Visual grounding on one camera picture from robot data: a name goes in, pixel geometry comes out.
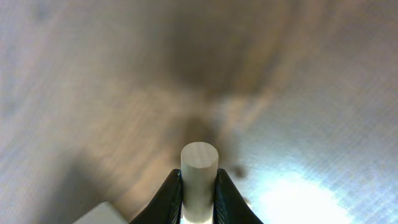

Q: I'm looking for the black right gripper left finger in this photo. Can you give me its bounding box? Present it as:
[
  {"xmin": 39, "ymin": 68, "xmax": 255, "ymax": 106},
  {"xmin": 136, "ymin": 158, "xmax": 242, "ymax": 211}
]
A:
[{"xmin": 129, "ymin": 169, "xmax": 183, "ymax": 224}]

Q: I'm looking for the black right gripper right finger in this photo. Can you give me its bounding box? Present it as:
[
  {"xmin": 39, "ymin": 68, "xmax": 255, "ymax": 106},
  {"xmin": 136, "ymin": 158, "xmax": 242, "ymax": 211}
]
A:
[{"xmin": 213, "ymin": 168, "xmax": 263, "ymax": 224}]

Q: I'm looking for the wooden rattle drum toy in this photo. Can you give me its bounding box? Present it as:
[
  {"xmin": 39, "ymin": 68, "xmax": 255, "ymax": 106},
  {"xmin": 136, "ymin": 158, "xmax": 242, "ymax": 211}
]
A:
[{"xmin": 180, "ymin": 142, "xmax": 219, "ymax": 223}]

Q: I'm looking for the white cardboard box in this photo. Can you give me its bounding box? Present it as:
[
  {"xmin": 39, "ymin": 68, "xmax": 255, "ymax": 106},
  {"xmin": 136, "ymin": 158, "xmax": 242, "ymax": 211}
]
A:
[{"xmin": 73, "ymin": 202, "xmax": 128, "ymax": 224}]

